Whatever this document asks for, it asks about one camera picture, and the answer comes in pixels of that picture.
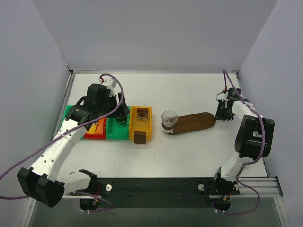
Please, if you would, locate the yellow bin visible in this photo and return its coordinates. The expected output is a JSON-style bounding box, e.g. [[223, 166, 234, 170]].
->
[[128, 106, 153, 140]]

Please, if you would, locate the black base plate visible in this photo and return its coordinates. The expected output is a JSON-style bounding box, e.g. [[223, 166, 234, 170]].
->
[[80, 177, 240, 210]]

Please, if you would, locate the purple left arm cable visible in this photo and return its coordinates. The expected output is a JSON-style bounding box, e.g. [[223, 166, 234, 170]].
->
[[0, 73, 124, 199]]

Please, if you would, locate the dark wooden oval tray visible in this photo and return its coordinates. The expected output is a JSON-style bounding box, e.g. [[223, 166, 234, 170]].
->
[[162, 112, 216, 135]]

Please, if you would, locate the red bin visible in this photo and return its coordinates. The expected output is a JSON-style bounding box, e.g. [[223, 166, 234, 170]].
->
[[83, 121, 106, 140]]

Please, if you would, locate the green bin with toothbrushes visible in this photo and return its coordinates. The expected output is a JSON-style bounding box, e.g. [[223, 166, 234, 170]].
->
[[58, 105, 89, 143]]

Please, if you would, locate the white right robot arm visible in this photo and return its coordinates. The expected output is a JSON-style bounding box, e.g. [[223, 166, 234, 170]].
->
[[213, 88, 275, 193]]

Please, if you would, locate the aluminium frame rail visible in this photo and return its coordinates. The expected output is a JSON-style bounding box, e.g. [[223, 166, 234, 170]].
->
[[28, 176, 284, 199]]

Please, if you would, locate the green bin with cups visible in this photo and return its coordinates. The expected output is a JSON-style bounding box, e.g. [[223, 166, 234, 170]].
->
[[106, 114, 130, 140]]

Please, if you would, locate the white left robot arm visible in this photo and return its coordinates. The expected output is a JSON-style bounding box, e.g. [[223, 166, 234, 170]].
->
[[17, 79, 130, 207]]

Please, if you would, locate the clear glass cup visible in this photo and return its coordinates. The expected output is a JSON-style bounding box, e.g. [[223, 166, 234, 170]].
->
[[115, 115, 127, 124], [161, 110, 178, 133]]

